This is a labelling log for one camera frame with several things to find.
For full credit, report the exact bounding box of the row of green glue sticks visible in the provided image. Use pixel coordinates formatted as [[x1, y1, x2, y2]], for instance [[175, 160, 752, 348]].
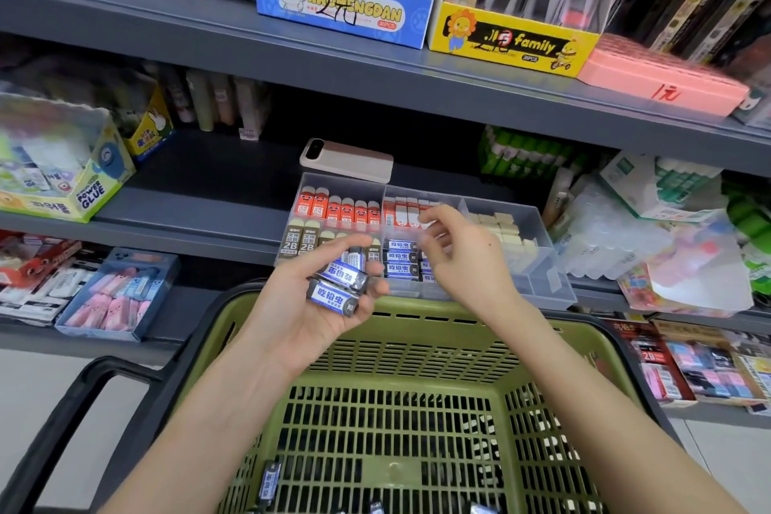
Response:
[[478, 124, 588, 182]]

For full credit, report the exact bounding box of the red eraser display box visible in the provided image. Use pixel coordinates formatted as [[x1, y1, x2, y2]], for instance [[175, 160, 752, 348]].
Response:
[[601, 317, 700, 409]]

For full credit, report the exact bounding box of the row of red erasers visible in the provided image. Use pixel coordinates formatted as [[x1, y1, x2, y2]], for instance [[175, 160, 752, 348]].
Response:
[[293, 186, 437, 229]]

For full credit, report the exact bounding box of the brown eraser display box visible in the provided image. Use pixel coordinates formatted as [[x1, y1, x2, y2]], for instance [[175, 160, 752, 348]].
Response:
[[652, 318, 771, 417]]

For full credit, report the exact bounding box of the glue display box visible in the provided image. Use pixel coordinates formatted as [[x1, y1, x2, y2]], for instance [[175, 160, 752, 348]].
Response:
[[0, 91, 137, 224]]

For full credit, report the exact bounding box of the black basket handle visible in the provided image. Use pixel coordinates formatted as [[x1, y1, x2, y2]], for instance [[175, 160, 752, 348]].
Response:
[[0, 356, 166, 514]]

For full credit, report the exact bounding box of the person's left forearm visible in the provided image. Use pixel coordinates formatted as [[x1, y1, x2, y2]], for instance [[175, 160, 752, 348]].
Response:
[[96, 324, 314, 514]]

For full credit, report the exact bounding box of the person's right forearm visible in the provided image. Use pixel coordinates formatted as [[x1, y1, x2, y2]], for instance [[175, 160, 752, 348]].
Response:
[[482, 294, 751, 514]]

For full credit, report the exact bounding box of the person's right hand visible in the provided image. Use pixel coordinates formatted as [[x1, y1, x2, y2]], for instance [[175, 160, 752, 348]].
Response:
[[418, 205, 525, 323]]

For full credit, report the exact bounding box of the yellow rabbit box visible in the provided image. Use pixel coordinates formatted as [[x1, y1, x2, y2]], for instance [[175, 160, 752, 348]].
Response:
[[123, 85, 176, 163]]

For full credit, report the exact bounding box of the pile of cream erasers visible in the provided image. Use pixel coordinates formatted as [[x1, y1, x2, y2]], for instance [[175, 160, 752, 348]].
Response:
[[466, 210, 541, 269]]

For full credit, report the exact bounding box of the yellow display box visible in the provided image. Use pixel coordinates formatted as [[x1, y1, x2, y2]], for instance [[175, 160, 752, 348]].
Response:
[[428, 0, 602, 78]]

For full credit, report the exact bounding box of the clear plastic organizer box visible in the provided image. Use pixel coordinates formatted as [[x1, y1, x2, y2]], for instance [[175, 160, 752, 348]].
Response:
[[273, 171, 578, 311]]

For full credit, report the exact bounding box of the group of brown sleeve erasers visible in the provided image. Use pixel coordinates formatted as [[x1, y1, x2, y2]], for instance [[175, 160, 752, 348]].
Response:
[[281, 220, 383, 264]]

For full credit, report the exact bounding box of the green plastic shopping basket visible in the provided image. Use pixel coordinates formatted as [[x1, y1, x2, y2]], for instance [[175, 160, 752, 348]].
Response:
[[158, 281, 684, 514]]

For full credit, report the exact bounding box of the pile of white eraser packs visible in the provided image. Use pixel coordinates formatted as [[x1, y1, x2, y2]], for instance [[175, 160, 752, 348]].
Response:
[[0, 263, 97, 328]]

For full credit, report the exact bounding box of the person's left hand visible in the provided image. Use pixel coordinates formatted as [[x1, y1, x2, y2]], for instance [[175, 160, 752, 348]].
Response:
[[249, 233, 391, 377]]

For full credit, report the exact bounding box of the pink display box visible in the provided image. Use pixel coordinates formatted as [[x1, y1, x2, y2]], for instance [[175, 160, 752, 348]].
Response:
[[576, 32, 752, 117]]

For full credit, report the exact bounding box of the blue cat display box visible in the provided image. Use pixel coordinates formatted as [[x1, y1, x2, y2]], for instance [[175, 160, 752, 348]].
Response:
[[251, 0, 436, 50]]

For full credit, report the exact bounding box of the pile of clear stationery bags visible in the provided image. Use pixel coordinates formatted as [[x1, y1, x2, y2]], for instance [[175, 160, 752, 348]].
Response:
[[542, 150, 771, 319]]

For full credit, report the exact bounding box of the row of pastel correction tapes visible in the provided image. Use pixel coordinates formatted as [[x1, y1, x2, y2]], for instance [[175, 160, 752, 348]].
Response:
[[158, 65, 273, 142]]

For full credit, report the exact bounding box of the phone in beige case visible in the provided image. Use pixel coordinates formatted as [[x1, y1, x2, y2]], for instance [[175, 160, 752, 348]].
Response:
[[299, 138, 395, 185]]

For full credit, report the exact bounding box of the stack of blue erasers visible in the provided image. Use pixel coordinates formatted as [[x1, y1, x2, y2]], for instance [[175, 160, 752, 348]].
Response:
[[382, 237, 437, 287]]

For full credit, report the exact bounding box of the blue tray of pink erasers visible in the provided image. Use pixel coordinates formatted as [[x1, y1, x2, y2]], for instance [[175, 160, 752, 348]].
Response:
[[55, 247, 182, 344]]

